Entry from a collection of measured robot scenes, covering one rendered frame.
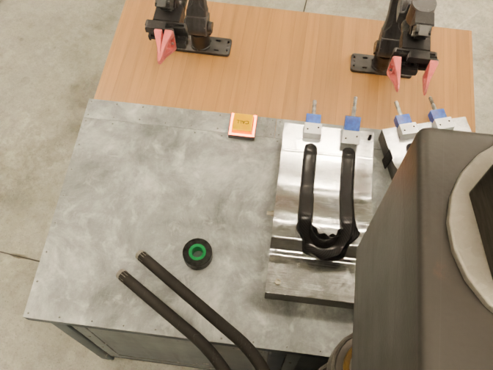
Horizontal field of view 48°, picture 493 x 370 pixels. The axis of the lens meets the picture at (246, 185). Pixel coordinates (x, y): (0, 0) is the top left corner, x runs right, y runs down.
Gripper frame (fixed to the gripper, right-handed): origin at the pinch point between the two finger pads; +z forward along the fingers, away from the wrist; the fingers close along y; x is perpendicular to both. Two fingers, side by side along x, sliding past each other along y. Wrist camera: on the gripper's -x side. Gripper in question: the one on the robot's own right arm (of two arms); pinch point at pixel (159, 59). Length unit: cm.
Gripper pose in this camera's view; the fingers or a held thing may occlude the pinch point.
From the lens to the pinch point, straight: 139.5
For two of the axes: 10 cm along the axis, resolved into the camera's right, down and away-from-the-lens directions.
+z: -1.6, 9.0, -4.0
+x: 0.2, 4.1, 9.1
